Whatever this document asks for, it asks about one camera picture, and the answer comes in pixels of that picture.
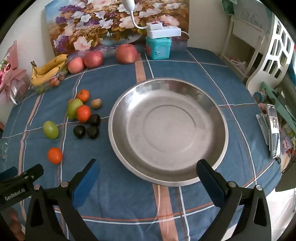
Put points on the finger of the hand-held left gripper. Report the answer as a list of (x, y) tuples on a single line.
[(34, 170), (9, 172)]

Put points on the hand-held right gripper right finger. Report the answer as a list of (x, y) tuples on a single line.
[(209, 179)]

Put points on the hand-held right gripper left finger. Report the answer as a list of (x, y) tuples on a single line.
[(87, 180)]

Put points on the orange tangerine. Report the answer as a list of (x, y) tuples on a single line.
[(55, 155), (83, 113), (83, 95)]

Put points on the small green fruit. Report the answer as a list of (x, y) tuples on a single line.
[(50, 129)]

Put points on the dark round fruit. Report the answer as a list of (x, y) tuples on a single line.
[(94, 120), (92, 132), (79, 131)]

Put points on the round stainless steel plate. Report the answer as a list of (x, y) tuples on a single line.
[(168, 132)]

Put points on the large green fruit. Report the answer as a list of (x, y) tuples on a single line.
[(74, 108)]

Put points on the person's left hand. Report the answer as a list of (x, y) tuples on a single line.
[(15, 222)]

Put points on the blue plaid tablecloth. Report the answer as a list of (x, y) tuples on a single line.
[(138, 208)]

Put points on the brown walnut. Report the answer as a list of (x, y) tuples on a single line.
[(96, 103)]

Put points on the silver metal tool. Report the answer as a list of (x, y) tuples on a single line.
[(272, 129)]

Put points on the clear glass fruit bowl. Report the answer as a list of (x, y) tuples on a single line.
[(47, 87)]

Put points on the teal round tin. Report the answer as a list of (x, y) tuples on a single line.
[(257, 96)]

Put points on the yellow banana bunch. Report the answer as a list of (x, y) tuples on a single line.
[(46, 69)]

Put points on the small pink apple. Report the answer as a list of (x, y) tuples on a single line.
[(75, 64)]

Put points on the medium red apple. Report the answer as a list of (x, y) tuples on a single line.
[(93, 59)]

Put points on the large red apple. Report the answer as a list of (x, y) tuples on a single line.
[(125, 53)]

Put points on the white chair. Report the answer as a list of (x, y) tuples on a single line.
[(272, 55)]

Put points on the teal plastic box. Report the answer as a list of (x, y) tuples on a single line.
[(158, 48)]

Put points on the white shelf rack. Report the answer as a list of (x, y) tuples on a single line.
[(233, 34)]

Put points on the floral painting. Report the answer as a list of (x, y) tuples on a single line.
[(92, 23)]

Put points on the green frame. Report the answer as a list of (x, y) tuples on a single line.
[(275, 95)]

